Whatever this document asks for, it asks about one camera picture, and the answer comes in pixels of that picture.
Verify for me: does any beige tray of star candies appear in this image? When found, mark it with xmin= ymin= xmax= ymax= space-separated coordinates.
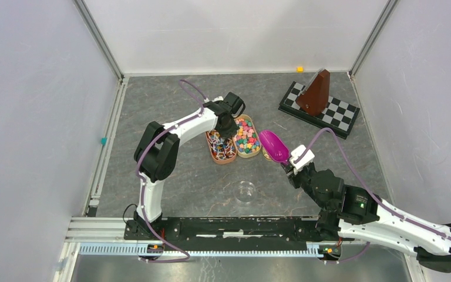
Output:
xmin=233 ymin=114 xmax=262 ymax=159

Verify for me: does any orange tray of lollipops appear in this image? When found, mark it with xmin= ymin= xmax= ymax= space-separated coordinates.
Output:
xmin=205 ymin=130 xmax=237 ymax=165

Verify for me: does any magenta plastic scoop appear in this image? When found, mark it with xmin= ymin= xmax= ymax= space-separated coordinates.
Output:
xmin=259 ymin=130 xmax=290 ymax=165

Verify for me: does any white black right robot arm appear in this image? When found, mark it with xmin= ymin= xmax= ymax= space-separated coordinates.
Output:
xmin=282 ymin=163 xmax=451 ymax=273

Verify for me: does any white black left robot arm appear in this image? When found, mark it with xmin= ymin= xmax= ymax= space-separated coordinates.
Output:
xmin=134 ymin=92 xmax=245 ymax=240

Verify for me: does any gold round lid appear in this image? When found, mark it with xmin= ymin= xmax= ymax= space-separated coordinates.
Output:
xmin=262 ymin=147 xmax=273 ymax=162

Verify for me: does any black white chessboard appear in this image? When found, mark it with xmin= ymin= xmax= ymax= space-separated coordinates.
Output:
xmin=278 ymin=80 xmax=361 ymax=140

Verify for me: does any brown wooden metronome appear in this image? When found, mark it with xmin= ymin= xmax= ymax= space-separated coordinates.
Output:
xmin=295 ymin=68 xmax=331 ymax=116

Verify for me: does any clear round plastic jar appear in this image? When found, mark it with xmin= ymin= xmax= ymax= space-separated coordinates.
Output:
xmin=233 ymin=180 xmax=257 ymax=204

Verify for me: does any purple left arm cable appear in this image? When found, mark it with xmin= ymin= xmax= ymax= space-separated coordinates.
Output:
xmin=136 ymin=79 xmax=211 ymax=264

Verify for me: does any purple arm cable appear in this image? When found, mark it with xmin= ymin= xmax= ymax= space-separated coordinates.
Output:
xmin=136 ymin=79 xmax=211 ymax=264
xmin=301 ymin=127 xmax=451 ymax=264

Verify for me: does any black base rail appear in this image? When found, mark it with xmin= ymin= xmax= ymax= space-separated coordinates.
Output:
xmin=124 ymin=216 xmax=340 ymax=251

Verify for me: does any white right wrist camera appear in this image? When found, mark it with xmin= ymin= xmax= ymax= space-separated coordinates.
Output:
xmin=288 ymin=145 xmax=315 ymax=174

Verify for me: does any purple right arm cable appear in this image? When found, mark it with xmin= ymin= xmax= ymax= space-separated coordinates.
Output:
xmin=301 ymin=127 xmax=451 ymax=264

